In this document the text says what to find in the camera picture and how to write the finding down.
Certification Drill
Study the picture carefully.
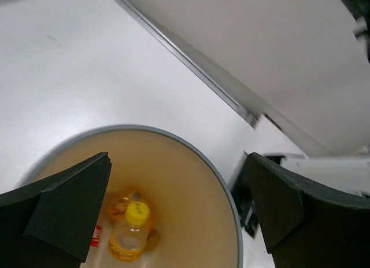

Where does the aluminium rail along wall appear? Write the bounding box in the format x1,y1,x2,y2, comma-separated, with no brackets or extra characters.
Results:
115,0,258,127

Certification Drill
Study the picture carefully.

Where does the beige bin grey rim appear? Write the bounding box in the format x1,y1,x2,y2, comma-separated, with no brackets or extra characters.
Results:
22,125,243,267

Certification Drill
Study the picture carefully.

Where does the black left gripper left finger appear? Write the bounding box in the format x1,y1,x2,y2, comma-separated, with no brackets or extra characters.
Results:
1,152,112,267

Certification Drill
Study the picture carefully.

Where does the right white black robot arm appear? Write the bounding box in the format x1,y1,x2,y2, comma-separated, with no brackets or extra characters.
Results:
236,0,369,267

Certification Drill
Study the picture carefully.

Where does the orange bottle in bin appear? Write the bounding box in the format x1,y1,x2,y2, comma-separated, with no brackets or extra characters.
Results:
106,186,161,252

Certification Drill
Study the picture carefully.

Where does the small bottle yellow cap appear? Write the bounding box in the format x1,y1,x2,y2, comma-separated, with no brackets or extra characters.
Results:
108,201,150,262

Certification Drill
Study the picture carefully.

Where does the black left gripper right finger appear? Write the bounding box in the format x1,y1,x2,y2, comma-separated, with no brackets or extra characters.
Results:
247,153,369,267

